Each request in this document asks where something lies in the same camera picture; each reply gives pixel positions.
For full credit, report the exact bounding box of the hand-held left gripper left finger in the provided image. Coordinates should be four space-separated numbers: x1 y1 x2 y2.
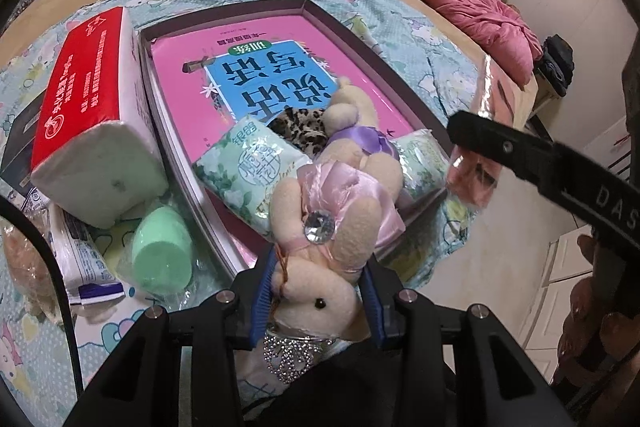
65 249 281 427

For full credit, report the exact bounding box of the white drawer cabinet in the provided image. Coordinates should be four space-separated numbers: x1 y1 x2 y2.
520 227 596 378

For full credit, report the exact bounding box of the green makeup sponge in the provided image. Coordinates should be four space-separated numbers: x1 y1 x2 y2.
131 202 196 295

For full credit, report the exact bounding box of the black cable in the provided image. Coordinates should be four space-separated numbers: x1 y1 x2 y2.
0 196 83 393

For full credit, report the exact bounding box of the black bag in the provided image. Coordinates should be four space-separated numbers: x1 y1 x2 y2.
532 34 576 100

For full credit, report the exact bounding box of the pink book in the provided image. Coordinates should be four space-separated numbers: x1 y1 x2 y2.
150 14 416 268

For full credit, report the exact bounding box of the leopard print scrunchie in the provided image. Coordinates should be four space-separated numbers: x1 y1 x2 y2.
267 107 333 158

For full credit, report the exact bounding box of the pink face mask packet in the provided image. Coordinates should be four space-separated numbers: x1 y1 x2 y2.
445 52 531 212

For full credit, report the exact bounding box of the plush toy in clear bag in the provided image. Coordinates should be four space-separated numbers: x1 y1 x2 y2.
0 217 56 323

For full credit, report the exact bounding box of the plush bunny with pink ribbon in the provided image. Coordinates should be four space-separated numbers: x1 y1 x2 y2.
265 157 406 388

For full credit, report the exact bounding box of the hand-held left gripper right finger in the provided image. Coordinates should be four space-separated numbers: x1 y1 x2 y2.
360 257 576 427

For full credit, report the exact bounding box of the person's right hand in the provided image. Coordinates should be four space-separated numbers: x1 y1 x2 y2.
552 232 640 388

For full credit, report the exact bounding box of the red tissue pack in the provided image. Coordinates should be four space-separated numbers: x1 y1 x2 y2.
30 6 170 230

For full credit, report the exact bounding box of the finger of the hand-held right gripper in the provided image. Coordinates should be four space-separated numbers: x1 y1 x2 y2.
446 111 558 188

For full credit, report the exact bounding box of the black cardboard box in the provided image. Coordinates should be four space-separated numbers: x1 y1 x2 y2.
0 99 43 202

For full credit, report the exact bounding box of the green floral tissue packet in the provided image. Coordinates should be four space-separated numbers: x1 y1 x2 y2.
395 129 451 208
192 114 313 240

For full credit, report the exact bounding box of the white tissue packet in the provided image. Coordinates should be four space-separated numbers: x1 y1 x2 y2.
47 202 126 308

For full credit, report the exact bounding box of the dark cardboard tray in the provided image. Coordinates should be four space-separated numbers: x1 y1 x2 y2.
137 0 451 280

